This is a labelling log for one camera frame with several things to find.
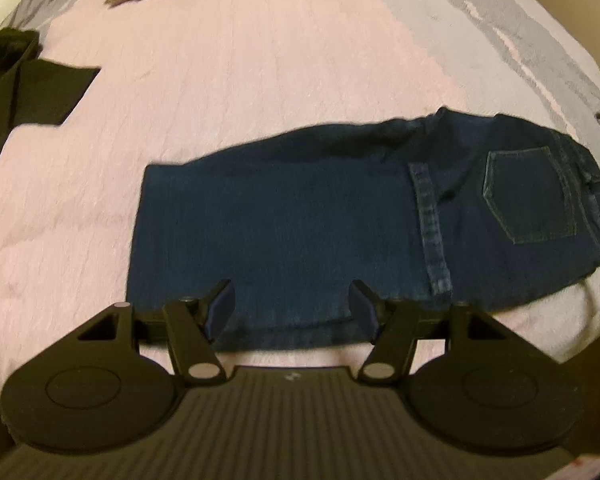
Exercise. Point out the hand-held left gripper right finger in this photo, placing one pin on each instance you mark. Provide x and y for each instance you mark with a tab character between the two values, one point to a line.
362	306

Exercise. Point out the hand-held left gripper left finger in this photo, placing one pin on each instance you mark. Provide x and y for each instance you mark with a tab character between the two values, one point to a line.
220	306

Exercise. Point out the dark blue denim pants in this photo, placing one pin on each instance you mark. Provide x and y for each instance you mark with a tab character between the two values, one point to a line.
320	210

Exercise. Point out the black pants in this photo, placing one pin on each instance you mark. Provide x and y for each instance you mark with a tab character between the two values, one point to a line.
25	90

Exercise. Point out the striped woven bed blanket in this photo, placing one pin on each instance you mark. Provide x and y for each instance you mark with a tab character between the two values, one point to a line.
230	85

